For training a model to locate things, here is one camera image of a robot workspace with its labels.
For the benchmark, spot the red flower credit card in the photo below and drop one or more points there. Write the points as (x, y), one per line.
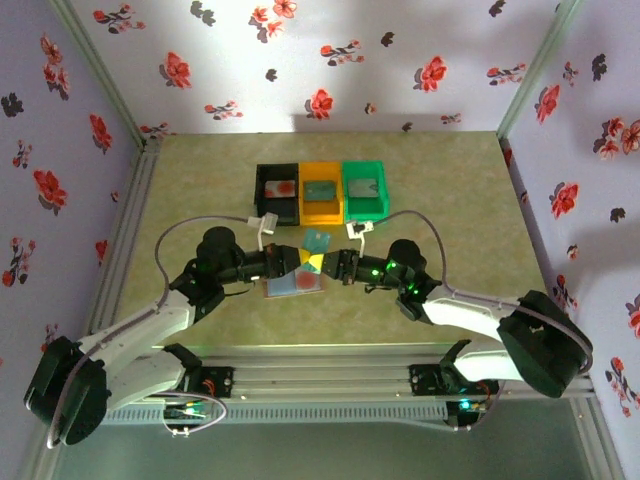
(307, 281)

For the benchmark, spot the pink card holder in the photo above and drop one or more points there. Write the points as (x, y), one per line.
(280, 287)

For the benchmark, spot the teal and yellow credit card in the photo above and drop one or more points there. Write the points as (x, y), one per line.
(316, 241)

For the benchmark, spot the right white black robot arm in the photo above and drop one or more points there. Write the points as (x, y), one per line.
(545, 345)

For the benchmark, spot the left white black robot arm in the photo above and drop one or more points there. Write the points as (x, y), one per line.
(65, 390)

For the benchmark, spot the red flower sample card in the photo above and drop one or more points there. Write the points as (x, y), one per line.
(280, 189)

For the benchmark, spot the teal sample card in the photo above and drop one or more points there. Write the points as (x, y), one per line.
(320, 191)

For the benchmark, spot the grey sample card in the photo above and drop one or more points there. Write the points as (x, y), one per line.
(363, 188)

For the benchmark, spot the black plastic bin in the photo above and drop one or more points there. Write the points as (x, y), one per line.
(277, 210)

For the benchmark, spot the yellow plastic bin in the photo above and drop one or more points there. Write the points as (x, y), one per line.
(322, 212)

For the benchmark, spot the green plastic bin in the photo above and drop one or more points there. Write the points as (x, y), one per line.
(365, 210)

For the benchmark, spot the left controller board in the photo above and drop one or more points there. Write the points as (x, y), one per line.
(187, 411)

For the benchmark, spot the controller board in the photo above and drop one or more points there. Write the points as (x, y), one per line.
(187, 411)
(467, 406)

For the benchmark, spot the right controller board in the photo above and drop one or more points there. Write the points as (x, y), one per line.
(467, 406)

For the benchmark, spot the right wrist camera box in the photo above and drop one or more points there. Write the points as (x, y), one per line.
(360, 229)

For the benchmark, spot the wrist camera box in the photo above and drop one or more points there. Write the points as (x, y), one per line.
(267, 222)
(360, 229)

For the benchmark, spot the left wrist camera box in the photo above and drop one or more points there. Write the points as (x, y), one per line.
(267, 222)

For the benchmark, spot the aluminium frame rail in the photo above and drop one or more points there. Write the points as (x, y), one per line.
(320, 375)

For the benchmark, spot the aluminium side rail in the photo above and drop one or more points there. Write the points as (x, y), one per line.
(132, 200)

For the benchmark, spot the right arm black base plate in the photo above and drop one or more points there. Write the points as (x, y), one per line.
(422, 380)

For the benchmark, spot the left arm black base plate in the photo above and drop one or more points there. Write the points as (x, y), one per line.
(220, 382)

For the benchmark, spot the aluminium corner post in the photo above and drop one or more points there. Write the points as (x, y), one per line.
(540, 65)
(95, 65)

